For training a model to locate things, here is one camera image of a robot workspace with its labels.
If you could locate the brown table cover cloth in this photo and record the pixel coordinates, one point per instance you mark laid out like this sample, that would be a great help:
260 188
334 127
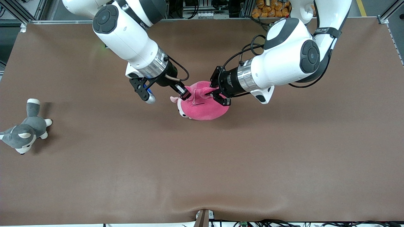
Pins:
202 173

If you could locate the brown camera mount post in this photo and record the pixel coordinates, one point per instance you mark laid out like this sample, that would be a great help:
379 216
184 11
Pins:
202 219

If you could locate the pale pink plush dog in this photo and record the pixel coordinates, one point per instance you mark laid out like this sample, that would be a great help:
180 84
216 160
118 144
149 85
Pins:
182 112

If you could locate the white power strip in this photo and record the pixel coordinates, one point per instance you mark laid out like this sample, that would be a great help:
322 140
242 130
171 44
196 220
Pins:
205 14

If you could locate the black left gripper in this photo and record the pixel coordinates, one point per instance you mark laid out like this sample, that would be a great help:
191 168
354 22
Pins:
228 81

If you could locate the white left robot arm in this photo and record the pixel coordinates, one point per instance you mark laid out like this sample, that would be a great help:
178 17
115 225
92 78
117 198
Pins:
284 60

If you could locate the grey white plush husky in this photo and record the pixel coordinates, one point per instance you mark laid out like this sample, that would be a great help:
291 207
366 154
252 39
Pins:
26 130

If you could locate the round pink plush toy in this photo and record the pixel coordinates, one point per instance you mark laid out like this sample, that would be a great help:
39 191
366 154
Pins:
205 107

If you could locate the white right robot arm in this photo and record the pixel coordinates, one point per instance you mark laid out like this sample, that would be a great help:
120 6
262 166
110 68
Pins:
126 34

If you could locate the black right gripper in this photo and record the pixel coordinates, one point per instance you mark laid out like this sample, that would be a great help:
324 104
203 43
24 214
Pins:
167 78

